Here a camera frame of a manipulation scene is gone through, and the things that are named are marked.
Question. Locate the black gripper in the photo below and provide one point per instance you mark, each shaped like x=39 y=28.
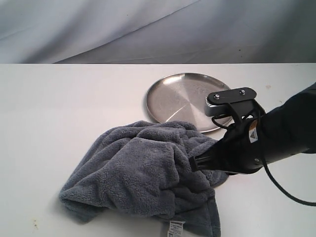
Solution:
x=236 y=153

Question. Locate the grey fluffy towel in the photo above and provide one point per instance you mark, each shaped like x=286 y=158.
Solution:
x=143 y=170

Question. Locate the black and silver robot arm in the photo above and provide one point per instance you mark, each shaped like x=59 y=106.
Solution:
x=285 y=131

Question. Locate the round stainless steel plate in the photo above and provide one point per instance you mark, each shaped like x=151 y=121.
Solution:
x=182 y=97

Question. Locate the grey fabric backdrop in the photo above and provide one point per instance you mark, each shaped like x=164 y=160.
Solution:
x=157 y=31

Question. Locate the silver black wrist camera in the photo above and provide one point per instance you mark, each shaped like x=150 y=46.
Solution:
x=226 y=102

